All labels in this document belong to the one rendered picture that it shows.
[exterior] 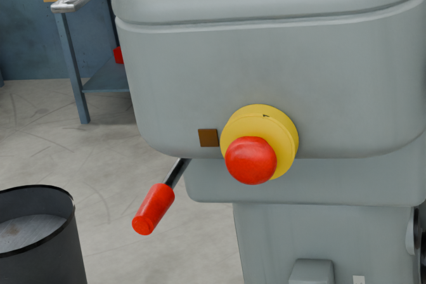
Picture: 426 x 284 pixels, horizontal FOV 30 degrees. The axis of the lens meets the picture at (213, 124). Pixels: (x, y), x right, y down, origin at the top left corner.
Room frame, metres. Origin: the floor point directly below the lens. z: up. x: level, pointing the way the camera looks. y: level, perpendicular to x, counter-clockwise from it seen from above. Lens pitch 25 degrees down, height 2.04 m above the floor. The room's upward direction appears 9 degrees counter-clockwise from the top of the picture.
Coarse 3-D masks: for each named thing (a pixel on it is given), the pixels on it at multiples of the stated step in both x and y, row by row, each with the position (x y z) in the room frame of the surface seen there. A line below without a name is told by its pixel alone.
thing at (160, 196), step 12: (180, 168) 0.65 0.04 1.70; (168, 180) 0.63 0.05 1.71; (156, 192) 0.60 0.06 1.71; (168, 192) 0.60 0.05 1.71; (144, 204) 0.58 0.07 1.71; (156, 204) 0.58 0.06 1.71; (168, 204) 0.59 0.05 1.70; (144, 216) 0.56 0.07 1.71; (156, 216) 0.57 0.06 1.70; (144, 228) 0.56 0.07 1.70
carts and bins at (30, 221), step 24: (0, 192) 2.77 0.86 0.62; (24, 192) 2.77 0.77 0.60; (48, 192) 2.74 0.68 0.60; (0, 216) 2.74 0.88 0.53; (24, 216) 2.76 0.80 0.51; (48, 216) 2.72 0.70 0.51; (72, 216) 2.50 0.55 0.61; (0, 240) 2.60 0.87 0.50; (24, 240) 2.57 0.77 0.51; (48, 240) 2.37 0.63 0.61; (72, 240) 2.48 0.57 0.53; (0, 264) 2.32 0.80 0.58; (24, 264) 2.33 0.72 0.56; (48, 264) 2.37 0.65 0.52; (72, 264) 2.45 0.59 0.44
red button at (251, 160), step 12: (240, 144) 0.53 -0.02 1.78; (252, 144) 0.53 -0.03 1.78; (264, 144) 0.53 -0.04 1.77; (228, 156) 0.53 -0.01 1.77; (240, 156) 0.53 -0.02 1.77; (252, 156) 0.52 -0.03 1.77; (264, 156) 0.52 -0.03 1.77; (228, 168) 0.53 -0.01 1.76; (240, 168) 0.53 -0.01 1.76; (252, 168) 0.52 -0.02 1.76; (264, 168) 0.52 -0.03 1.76; (240, 180) 0.53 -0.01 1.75; (252, 180) 0.52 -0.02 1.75; (264, 180) 0.52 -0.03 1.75
